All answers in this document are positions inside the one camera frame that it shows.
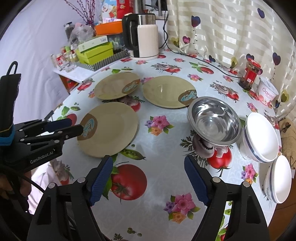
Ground beige plate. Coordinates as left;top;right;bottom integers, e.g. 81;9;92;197
94;72;140;100
142;76;198;109
77;102;138;158

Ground white bowl blue rim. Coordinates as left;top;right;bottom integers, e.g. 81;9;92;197
239;113;278;163

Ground stainless steel bowl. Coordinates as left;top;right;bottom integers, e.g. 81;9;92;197
188;96;242;146

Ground person's left hand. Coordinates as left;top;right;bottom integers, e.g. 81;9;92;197
0;174;32;200

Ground clear glass mug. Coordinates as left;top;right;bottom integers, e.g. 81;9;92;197
61;56;76;72

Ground lime green box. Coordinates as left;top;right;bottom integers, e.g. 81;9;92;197
76;42;113;65

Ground floral fruit tablecloth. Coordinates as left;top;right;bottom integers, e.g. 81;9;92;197
53;52;276;240

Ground white flat box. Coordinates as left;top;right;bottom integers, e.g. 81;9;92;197
78;35;108;53

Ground striped black white tray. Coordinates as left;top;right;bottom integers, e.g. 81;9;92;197
76;50;129;71

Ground burlap brown cushion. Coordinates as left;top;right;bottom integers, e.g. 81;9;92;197
279;118;296;169

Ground dark lid spice jar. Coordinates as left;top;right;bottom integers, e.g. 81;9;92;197
64;22;75;40

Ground orange box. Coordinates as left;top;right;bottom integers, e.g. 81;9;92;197
95;21;123;36

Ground purple dried flower branches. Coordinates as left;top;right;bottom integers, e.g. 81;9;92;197
64;0;96;25

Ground white electric kettle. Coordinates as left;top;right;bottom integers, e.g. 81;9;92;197
122;14;159;61

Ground white yogurt tub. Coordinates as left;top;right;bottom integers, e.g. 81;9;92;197
256;76;278;106

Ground red snack package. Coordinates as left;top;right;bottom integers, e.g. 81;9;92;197
116;0;133;19

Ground red lid sauce jar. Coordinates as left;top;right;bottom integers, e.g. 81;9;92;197
239;58;261;91

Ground heart pattern curtain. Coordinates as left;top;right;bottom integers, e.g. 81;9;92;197
167;1;295;120

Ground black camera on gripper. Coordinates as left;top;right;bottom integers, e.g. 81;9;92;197
1;61;21;146

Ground black power cable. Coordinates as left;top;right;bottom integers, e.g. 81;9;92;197
162;9;243;79

